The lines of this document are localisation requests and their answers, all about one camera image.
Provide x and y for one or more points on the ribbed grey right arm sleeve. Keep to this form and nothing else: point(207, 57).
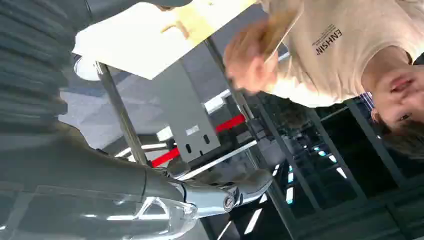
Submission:
point(31, 63)

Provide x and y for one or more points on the white rail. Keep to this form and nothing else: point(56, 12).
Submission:
point(217, 160)

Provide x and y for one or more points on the person's hand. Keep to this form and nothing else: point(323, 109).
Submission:
point(248, 63)

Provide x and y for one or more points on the red bar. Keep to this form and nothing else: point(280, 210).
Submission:
point(198, 140)

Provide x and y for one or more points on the wooden card box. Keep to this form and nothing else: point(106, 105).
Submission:
point(193, 21)

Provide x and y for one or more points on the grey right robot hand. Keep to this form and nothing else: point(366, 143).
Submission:
point(82, 185)

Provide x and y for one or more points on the steel desk leg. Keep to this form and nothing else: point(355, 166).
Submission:
point(121, 112)

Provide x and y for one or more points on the grey metal panel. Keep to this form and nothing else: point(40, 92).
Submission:
point(185, 109)

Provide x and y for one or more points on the pale desk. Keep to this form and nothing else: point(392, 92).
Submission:
point(145, 39)

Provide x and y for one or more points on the person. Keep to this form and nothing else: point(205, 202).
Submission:
point(338, 56)

